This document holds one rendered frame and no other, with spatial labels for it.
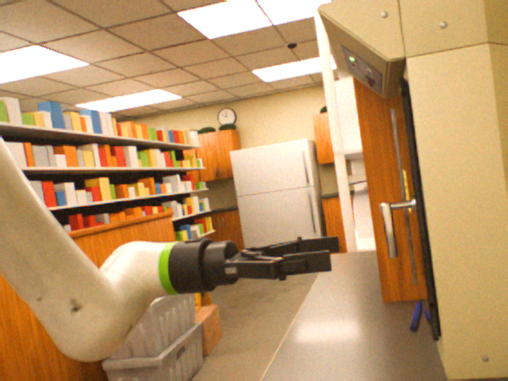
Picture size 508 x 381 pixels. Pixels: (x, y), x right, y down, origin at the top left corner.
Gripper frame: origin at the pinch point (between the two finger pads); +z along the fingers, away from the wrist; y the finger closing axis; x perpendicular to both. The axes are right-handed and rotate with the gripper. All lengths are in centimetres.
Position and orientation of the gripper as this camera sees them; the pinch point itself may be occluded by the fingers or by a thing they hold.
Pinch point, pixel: (328, 251)
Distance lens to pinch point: 66.3
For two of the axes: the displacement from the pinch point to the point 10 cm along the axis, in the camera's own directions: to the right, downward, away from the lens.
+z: 9.8, -1.3, -1.6
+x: 1.4, 9.9, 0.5
